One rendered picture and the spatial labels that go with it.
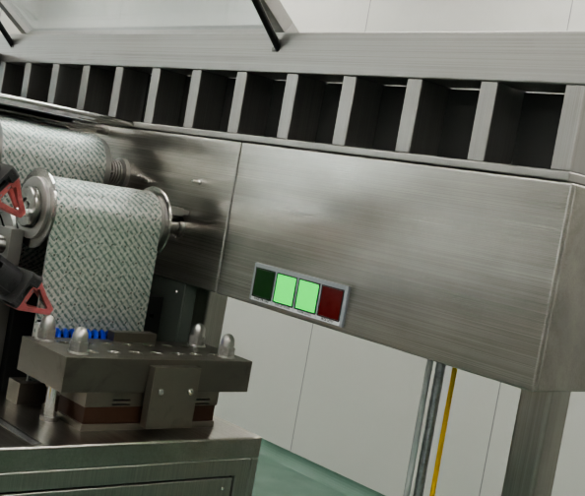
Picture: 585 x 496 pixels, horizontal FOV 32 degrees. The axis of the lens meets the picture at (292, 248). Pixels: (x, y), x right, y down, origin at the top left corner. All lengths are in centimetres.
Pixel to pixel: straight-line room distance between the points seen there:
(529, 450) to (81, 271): 86
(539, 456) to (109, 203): 89
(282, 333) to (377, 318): 366
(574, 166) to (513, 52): 21
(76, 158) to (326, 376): 309
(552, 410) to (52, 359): 82
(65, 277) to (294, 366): 341
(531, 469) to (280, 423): 371
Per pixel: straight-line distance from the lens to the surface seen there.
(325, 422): 506
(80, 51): 255
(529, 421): 166
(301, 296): 177
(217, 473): 187
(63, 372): 170
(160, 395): 179
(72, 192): 189
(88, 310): 193
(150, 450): 176
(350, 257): 170
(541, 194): 148
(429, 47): 166
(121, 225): 193
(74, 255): 189
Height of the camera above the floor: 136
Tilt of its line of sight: 3 degrees down
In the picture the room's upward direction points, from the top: 10 degrees clockwise
